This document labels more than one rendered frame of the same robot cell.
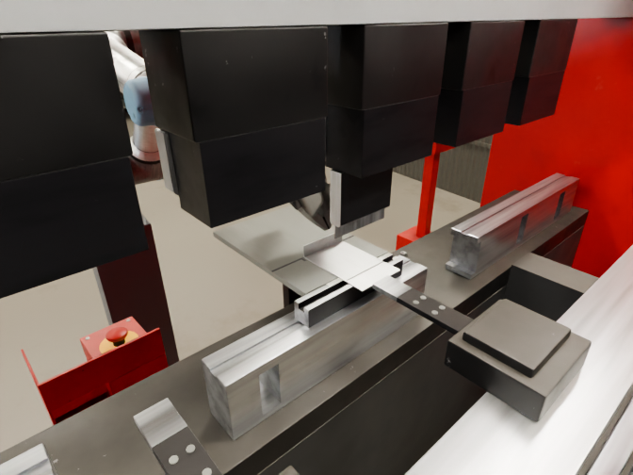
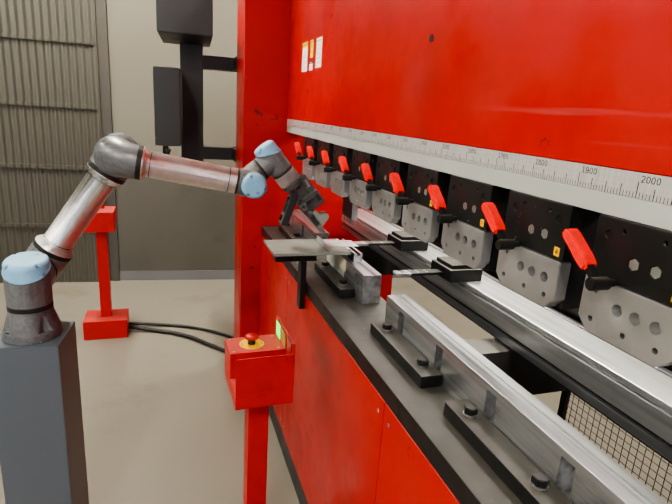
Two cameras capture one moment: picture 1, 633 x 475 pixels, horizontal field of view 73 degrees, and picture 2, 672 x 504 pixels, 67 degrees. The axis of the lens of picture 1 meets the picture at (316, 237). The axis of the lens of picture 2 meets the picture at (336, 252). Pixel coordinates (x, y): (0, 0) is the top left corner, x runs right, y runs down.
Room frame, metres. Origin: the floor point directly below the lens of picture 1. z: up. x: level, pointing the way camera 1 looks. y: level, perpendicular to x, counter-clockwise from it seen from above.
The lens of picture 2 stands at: (-0.08, 1.58, 1.45)
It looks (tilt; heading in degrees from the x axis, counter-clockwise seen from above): 15 degrees down; 292
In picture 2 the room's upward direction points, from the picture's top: 4 degrees clockwise
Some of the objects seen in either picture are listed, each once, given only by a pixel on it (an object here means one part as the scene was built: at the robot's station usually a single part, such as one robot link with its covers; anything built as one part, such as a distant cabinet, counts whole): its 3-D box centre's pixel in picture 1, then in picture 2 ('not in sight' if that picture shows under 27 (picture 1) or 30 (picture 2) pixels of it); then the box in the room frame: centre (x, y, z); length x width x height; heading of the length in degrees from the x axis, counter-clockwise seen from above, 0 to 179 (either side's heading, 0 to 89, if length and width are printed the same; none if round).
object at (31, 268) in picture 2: not in sight; (28, 278); (1.23, 0.64, 0.94); 0.13 x 0.12 x 0.14; 128
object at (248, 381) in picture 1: (331, 332); (351, 270); (0.51, -0.02, 0.92); 0.39 x 0.06 x 0.10; 131
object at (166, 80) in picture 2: not in sight; (169, 106); (1.77, -0.60, 1.42); 0.45 x 0.12 x 0.36; 128
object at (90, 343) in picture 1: (100, 369); (258, 360); (0.61, 0.42, 0.75); 0.20 x 0.16 x 0.18; 133
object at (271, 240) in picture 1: (296, 243); (306, 247); (0.65, 0.04, 1.00); 0.26 x 0.18 x 0.01; 41
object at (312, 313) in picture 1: (352, 286); (348, 249); (0.54, -0.05, 0.98); 0.20 x 0.03 x 0.03; 131
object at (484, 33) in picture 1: (464, 80); (331, 164); (0.69, -0.23, 1.26); 0.15 x 0.09 x 0.17; 131
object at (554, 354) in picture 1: (459, 318); (388, 240); (0.43, -0.18, 1.01); 0.26 x 0.12 x 0.05; 41
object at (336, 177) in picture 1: (361, 196); (349, 209); (0.54, -0.06, 1.13); 0.10 x 0.02 x 0.10; 131
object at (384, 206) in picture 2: (8, 160); (398, 189); (0.30, 0.22, 1.26); 0.15 x 0.09 x 0.17; 131
